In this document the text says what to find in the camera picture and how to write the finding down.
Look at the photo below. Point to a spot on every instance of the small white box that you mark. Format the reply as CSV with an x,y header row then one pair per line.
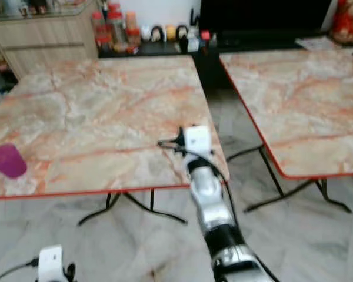
x,y
193,44

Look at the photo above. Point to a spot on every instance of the purple plastic cup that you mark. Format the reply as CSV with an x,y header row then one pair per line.
x,y
7,161

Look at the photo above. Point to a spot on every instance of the marble folding table red rim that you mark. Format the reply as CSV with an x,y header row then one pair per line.
x,y
300,100
100,114

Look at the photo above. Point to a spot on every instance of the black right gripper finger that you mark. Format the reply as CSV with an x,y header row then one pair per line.
x,y
177,150
167,142

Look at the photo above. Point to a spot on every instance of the small yellow jar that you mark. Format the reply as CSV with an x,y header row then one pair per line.
x,y
170,33

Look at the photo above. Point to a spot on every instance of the light wooden cabinet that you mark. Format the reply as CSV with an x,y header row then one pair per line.
x,y
50,41

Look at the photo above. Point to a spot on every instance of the red decorated jar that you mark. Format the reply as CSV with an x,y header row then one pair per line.
x,y
349,21

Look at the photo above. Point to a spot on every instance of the tall clear jar red lid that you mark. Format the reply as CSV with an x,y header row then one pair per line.
x,y
116,28

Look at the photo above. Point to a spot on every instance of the white paper sheet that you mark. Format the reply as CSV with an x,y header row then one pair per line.
x,y
317,43

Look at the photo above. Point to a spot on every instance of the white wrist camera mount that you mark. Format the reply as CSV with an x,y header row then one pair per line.
x,y
50,264
199,142

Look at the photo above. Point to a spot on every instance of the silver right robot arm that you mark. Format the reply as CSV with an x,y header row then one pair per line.
x,y
217,211

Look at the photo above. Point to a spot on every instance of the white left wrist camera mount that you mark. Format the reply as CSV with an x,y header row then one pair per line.
x,y
50,264

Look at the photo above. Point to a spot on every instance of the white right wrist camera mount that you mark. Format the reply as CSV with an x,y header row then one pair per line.
x,y
199,142

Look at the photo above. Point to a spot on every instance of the black television screen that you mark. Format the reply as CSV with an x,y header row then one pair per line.
x,y
262,14

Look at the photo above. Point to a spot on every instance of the dark cluttered shelf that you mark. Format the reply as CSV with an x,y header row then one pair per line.
x,y
0,73

